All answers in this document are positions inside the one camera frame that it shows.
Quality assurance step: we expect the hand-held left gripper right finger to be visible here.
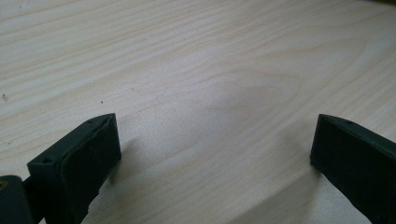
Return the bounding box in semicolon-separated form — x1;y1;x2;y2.
310;113;396;224

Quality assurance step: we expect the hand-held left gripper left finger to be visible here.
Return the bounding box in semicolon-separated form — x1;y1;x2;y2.
27;112;122;224

